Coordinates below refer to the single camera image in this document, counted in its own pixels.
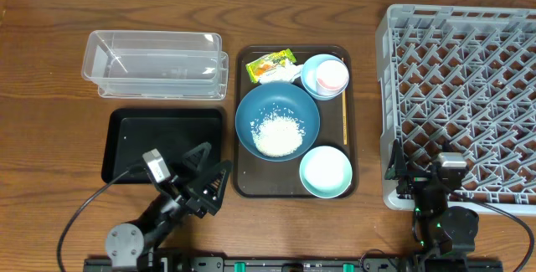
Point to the green yellow snack wrapper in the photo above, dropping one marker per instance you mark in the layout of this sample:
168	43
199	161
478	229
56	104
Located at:
268	62

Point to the brown serving tray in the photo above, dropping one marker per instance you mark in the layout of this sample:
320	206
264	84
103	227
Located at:
257	178

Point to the clear plastic bin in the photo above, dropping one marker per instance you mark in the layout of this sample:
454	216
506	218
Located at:
156	65

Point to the black plastic tray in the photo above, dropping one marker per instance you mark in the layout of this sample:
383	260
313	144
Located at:
134	131

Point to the light blue bowl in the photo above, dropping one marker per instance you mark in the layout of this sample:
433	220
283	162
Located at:
308	75

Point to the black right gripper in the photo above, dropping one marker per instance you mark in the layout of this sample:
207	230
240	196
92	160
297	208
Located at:
399	168

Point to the white rice pile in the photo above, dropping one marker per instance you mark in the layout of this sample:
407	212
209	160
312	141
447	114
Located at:
277	135

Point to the pink cup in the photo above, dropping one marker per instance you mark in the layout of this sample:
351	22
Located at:
331	77

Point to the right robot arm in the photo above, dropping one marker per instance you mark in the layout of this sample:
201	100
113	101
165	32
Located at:
438	227

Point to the dark blue plate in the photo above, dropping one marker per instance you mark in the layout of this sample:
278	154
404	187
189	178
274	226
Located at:
283	99

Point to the grey dishwasher rack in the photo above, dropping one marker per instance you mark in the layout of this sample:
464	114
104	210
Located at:
463	76

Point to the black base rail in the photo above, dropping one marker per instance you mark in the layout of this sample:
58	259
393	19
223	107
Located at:
215	264

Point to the crumpled white napkin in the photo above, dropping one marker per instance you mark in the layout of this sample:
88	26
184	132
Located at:
287	74

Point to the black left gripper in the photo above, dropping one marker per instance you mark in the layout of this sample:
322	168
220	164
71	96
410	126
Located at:
192	201

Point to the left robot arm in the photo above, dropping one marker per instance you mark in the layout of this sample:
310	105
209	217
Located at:
132	245

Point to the wooden chopstick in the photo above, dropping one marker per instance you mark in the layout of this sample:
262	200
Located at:
345	119

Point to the mint green bowl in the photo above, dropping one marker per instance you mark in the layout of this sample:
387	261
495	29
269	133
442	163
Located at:
326	172

